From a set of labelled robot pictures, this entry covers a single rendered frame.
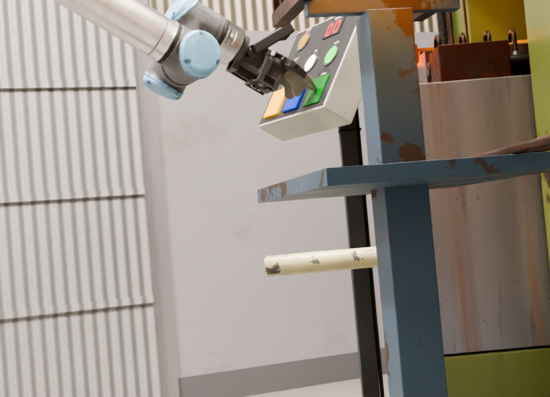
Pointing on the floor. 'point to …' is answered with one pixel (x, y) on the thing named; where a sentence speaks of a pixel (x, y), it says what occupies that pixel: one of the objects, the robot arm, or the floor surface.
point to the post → (367, 358)
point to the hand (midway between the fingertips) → (312, 83)
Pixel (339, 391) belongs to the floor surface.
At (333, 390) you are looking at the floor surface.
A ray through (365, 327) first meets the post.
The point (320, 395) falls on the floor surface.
